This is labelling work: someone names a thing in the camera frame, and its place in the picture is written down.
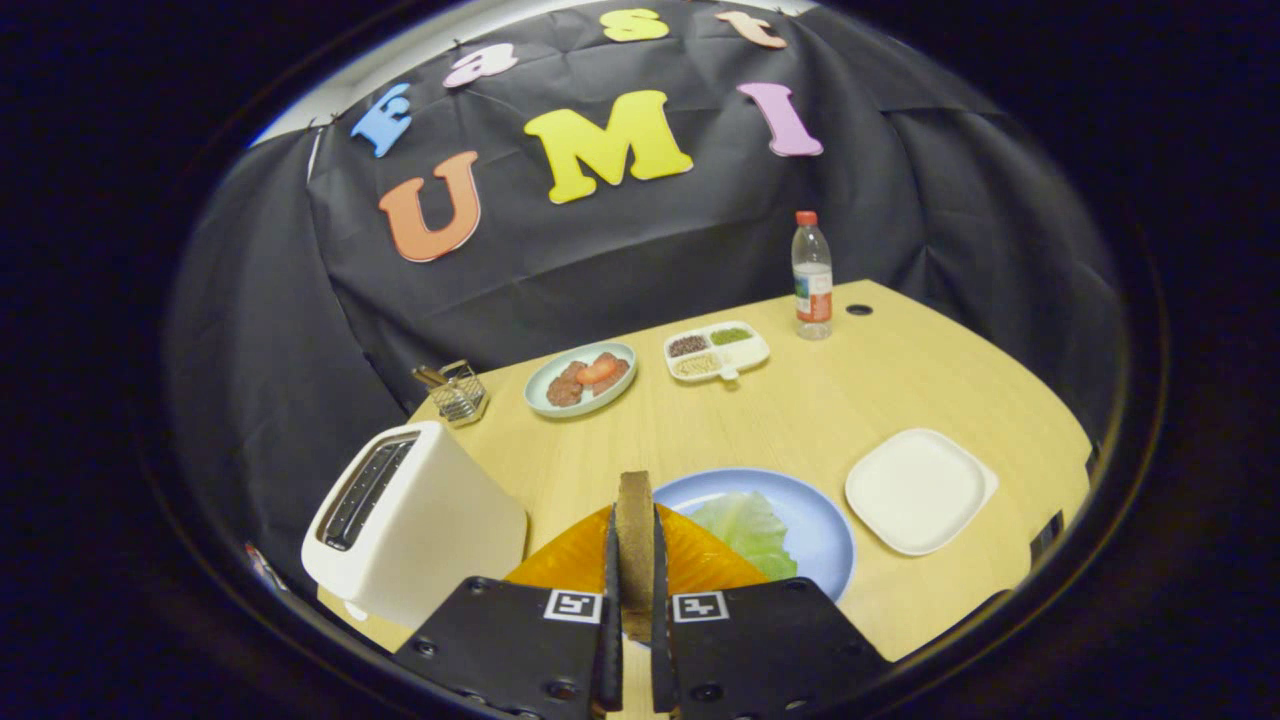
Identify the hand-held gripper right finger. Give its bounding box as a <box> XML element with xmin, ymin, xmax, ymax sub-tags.
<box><xmin>652</xmin><ymin>505</ymin><xmax>891</xmax><ymax>719</ymax></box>

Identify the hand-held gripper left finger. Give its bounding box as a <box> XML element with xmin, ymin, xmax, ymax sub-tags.
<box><xmin>393</xmin><ymin>505</ymin><xmax>623</xmax><ymax>719</ymax></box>

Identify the green lettuce leaf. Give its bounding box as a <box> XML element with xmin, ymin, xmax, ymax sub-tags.
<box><xmin>690</xmin><ymin>490</ymin><xmax>799</xmax><ymax>582</ymax></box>

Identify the brown toast slice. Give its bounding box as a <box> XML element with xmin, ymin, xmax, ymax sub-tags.
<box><xmin>614</xmin><ymin>470</ymin><xmax>657</xmax><ymax>643</ymax></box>

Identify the white toaster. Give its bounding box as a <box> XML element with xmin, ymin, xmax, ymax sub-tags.
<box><xmin>302</xmin><ymin>420</ymin><xmax>528</xmax><ymax>629</ymax></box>

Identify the blue round plate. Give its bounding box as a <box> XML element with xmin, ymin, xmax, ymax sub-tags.
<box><xmin>652</xmin><ymin>468</ymin><xmax>857</xmax><ymax>602</ymax></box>

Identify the white square plate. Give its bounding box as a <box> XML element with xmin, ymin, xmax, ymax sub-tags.
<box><xmin>845</xmin><ymin>428</ymin><xmax>999</xmax><ymax>557</ymax></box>

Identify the pale green round plate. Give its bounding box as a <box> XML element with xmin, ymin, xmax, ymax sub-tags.
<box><xmin>524</xmin><ymin>341</ymin><xmax>638</xmax><ymax>419</ymax></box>

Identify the small red white bottle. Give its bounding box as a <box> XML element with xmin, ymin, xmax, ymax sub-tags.
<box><xmin>245</xmin><ymin>542</ymin><xmax>293</xmax><ymax>593</ymax></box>

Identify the white divided tray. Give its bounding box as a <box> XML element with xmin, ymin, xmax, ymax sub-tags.
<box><xmin>663</xmin><ymin>320</ymin><xmax>771</xmax><ymax>384</ymax></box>

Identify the clear red-capped water bottle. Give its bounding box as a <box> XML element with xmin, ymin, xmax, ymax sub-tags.
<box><xmin>791</xmin><ymin>210</ymin><xmax>834</xmax><ymax>341</ymax></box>

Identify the black backdrop cloth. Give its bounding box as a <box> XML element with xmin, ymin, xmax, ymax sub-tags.
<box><xmin>165</xmin><ymin>0</ymin><xmax>1131</xmax><ymax>591</ymax></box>

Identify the small wire basket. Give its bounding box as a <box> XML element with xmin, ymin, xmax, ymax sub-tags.
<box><xmin>412</xmin><ymin>360</ymin><xmax>490</xmax><ymax>429</ymax></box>

